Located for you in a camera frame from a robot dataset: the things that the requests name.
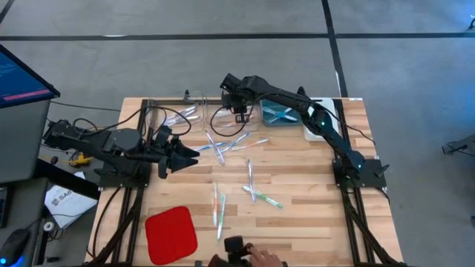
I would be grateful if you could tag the clear plastic bin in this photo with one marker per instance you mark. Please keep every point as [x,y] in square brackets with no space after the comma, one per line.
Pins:
[253,128]
[159,128]

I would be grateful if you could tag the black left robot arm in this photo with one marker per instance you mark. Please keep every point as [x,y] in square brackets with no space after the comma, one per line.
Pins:
[92,142]

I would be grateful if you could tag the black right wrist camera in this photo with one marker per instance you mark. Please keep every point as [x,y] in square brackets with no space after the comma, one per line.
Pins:
[231,81]

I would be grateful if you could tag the black board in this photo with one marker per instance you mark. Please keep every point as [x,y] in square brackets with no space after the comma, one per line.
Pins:
[67,178]

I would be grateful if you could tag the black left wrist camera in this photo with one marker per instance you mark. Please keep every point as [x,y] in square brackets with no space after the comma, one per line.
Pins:
[163,135]

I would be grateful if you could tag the blue white toothbrush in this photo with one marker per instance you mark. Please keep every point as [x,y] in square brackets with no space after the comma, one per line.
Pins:
[278,111]
[285,116]
[208,147]
[237,141]

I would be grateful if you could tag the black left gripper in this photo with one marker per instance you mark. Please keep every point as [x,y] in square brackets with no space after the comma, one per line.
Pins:
[165,157]

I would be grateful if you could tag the white tape roll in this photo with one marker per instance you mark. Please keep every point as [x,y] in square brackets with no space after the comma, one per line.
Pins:
[48,226]

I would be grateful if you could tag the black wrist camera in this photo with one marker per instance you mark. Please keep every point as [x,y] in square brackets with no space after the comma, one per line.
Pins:
[163,135]
[231,81]

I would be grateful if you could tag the white printed booklet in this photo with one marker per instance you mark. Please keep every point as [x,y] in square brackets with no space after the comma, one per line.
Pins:
[68,202]

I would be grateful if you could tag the white plastic bin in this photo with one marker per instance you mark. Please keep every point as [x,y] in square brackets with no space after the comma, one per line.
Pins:
[331,105]

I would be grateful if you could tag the red cloth mat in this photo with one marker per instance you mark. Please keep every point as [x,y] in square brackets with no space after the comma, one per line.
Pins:
[170,235]

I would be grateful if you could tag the small black clamp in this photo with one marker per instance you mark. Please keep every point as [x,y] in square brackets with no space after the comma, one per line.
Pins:
[186,95]

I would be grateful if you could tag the blue screen monitor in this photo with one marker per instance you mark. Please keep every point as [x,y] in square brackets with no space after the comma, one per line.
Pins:
[18,81]

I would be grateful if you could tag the person's hand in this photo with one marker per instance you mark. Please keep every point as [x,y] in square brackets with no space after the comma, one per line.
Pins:
[265,256]

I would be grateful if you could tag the yellow tool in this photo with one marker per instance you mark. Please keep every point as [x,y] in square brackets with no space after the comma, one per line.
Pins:
[79,160]

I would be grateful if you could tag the teal plastic bin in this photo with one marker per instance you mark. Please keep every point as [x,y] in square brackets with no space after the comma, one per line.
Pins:
[282,124]

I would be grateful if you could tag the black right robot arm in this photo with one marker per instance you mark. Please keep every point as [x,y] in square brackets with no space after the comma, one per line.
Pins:
[334,137]

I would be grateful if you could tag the black computer mouse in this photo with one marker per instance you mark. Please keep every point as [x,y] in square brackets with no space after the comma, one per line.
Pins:
[13,246]

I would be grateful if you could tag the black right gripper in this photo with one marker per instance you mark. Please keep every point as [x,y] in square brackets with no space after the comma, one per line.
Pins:
[237,100]

